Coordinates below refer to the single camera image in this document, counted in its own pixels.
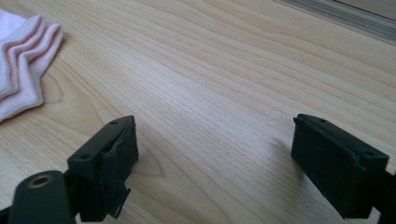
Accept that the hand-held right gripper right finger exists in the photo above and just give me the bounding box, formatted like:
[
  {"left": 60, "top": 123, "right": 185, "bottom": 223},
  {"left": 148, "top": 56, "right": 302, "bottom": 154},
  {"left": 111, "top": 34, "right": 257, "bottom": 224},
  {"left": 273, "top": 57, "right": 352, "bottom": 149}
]
[{"left": 290, "top": 113, "right": 390, "bottom": 220}]

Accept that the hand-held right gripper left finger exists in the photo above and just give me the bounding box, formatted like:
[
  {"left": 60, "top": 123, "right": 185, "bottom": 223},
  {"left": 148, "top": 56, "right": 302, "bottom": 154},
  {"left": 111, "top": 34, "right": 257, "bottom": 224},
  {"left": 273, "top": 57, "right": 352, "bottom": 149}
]
[{"left": 64, "top": 115, "right": 139, "bottom": 223}]

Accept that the pink sock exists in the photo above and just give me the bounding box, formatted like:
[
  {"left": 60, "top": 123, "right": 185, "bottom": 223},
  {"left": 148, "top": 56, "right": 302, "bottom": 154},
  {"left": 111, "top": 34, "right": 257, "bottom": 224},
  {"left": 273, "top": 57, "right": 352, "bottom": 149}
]
[{"left": 0, "top": 8, "right": 64, "bottom": 123}]

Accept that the aluminium floor rail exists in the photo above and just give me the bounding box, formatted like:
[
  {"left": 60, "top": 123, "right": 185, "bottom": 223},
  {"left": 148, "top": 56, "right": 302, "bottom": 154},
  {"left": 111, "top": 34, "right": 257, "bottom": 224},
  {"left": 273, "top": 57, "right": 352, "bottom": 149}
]
[{"left": 274, "top": 0, "right": 396, "bottom": 45}]

